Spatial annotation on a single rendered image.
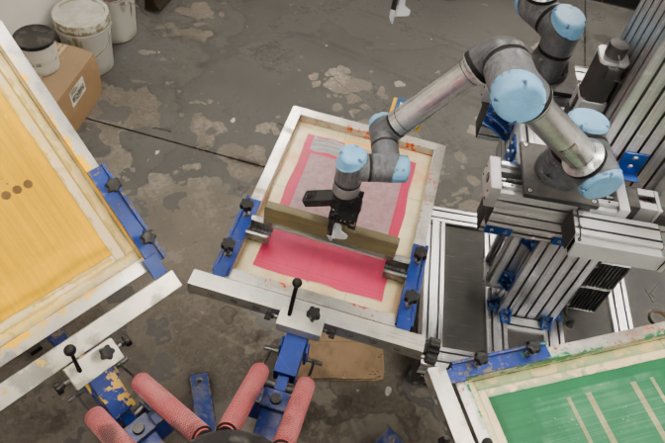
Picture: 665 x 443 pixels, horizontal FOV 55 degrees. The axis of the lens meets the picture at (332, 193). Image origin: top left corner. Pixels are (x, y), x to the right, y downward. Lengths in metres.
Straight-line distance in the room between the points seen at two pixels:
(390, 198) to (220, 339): 1.13
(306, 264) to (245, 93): 2.10
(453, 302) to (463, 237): 0.37
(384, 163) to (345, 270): 0.47
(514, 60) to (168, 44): 3.08
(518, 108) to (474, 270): 1.63
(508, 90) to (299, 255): 0.88
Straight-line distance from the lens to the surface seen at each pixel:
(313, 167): 2.26
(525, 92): 1.50
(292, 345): 1.77
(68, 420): 2.89
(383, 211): 2.17
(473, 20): 4.91
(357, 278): 2.00
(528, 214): 2.10
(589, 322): 3.12
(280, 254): 2.02
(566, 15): 2.30
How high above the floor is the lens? 2.63
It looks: 50 degrees down
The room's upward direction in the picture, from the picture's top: 10 degrees clockwise
